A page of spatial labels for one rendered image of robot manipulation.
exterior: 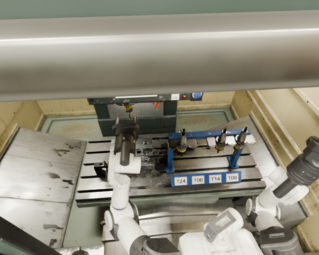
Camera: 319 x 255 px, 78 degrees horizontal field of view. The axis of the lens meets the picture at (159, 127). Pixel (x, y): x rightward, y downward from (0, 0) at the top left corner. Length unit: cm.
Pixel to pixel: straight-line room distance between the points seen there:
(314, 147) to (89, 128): 188
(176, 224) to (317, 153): 90
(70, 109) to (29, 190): 93
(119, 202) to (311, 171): 69
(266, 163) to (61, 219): 151
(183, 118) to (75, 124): 114
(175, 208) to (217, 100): 129
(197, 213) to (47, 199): 105
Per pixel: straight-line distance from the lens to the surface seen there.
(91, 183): 140
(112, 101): 78
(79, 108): 225
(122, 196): 87
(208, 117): 222
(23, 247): 60
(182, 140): 106
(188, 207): 142
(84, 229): 160
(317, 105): 135
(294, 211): 156
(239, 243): 79
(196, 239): 77
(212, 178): 134
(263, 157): 170
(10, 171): 183
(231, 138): 119
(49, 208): 168
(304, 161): 82
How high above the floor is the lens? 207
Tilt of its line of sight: 46 degrees down
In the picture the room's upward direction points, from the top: 1 degrees counter-clockwise
